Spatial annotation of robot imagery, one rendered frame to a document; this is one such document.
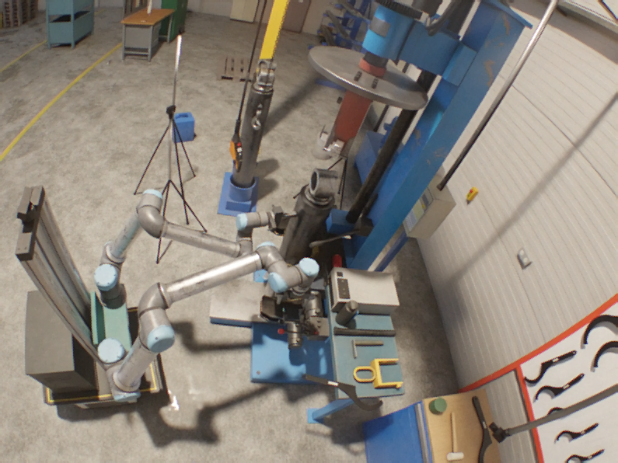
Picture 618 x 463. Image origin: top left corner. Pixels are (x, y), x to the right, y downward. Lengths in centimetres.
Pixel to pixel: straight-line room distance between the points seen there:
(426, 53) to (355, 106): 42
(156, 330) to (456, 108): 160
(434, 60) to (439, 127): 34
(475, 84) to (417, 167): 54
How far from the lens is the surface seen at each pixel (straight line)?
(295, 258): 215
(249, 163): 326
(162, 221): 161
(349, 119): 134
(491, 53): 158
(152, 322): 128
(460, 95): 159
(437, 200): 224
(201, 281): 134
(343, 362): 182
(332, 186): 176
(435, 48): 150
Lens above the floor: 266
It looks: 46 degrees down
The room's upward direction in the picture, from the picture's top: 24 degrees clockwise
